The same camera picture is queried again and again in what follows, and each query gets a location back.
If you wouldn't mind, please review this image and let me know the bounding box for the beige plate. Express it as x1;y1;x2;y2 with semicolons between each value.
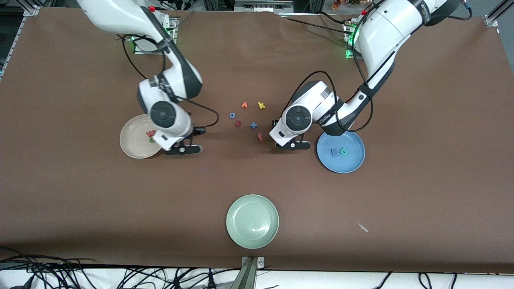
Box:
119;114;167;159

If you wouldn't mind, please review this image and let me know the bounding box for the blue plate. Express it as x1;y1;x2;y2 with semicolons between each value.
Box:
316;130;366;174

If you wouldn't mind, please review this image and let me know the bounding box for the brown table cover sheet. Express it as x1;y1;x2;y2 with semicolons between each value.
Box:
0;7;514;274

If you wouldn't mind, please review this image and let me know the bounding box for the green plate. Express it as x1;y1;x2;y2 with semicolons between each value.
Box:
226;194;279;250

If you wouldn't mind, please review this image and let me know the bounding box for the grey background box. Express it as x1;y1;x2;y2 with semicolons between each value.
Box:
234;0;294;13

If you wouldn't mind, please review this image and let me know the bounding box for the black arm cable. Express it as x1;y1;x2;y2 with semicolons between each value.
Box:
122;34;220;130
281;8;374;133

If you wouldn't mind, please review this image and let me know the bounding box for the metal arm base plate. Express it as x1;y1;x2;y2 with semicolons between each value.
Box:
134;16;178;55
344;19;364;60

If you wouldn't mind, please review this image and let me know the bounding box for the black table cable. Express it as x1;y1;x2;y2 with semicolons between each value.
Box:
281;15;349;33
317;12;353;25

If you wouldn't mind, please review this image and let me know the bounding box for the aluminium camera mount post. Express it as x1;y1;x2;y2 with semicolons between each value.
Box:
240;256;265;289

